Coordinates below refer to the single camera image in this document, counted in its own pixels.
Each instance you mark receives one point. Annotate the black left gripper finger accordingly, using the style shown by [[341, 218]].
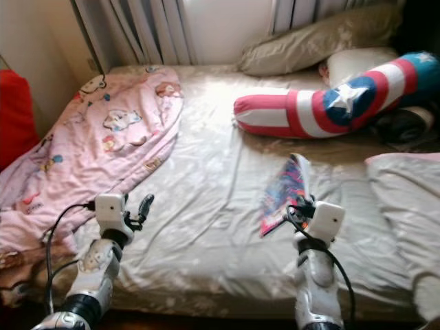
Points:
[[146, 208], [126, 202]]

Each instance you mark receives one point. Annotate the colourful picture book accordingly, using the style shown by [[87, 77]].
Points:
[[284, 192]]

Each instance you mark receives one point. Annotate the silver right arm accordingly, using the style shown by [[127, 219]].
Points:
[[316, 282]]

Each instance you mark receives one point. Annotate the silver left arm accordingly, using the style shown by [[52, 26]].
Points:
[[93, 271]]

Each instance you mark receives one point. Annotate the pink cartoon print blanket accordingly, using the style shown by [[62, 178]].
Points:
[[103, 141]]

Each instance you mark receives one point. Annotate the beige floral bed sheet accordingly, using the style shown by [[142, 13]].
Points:
[[213, 199]]

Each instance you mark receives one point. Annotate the star shield bolster pillow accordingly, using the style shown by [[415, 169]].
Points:
[[299, 111]]

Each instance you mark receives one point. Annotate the floral pillow with pink edge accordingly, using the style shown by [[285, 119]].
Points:
[[409, 206]]

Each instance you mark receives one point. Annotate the red cushion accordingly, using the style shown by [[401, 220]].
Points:
[[15, 117]]

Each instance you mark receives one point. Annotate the white pillow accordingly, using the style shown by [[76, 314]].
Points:
[[361, 64]]

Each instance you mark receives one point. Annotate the grey striped curtain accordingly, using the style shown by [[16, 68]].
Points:
[[134, 31], [316, 10]]

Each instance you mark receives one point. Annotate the tan pillow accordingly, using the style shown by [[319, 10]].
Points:
[[316, 42]]

